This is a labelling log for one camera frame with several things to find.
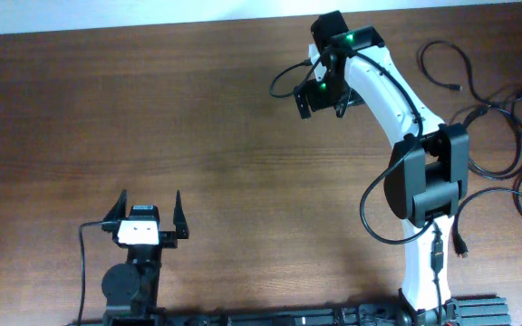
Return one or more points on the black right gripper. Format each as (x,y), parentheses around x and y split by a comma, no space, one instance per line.
(317,100)

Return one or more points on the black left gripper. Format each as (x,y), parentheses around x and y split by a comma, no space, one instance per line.
(168,239)

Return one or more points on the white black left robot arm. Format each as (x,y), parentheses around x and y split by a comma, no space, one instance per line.
(131,288)

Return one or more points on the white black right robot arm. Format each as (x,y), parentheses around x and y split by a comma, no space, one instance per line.
(427,174)

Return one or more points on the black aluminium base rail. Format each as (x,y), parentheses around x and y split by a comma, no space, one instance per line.
(463,312)

